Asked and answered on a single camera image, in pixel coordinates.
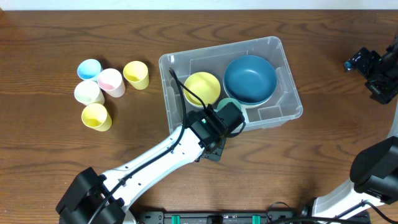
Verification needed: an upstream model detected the light blue plastic cup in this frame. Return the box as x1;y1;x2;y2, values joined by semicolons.
77;58;103;82

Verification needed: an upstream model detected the green plastic cup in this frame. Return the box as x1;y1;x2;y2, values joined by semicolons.
216;98;248;122

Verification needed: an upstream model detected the pink plastic cup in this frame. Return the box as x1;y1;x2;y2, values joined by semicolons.
98;68;126;98

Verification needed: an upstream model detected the white small bowl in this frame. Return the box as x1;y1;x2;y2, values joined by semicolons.
184;93;203;109

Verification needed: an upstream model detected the beige bowl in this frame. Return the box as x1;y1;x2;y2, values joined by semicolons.
223;82;271;108

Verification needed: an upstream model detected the white plastic cup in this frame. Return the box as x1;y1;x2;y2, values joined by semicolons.
74;80;105;106

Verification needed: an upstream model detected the clear plastic storage container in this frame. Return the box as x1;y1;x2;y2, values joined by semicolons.
159;36;303;133

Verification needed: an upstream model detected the yellow small bowl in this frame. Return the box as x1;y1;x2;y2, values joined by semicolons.
183;72;221;106

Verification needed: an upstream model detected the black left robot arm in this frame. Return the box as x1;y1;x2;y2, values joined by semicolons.
55;103;244;223

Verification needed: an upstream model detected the dark blue bowl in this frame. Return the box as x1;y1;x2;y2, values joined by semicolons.
223;55;278;103
223;80;277;106

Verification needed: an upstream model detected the yellow plastic cup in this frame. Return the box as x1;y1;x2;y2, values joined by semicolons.
81;103;113;132
123;61;149;90

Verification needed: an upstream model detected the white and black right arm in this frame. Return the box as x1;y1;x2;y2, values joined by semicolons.
301;40;397;223

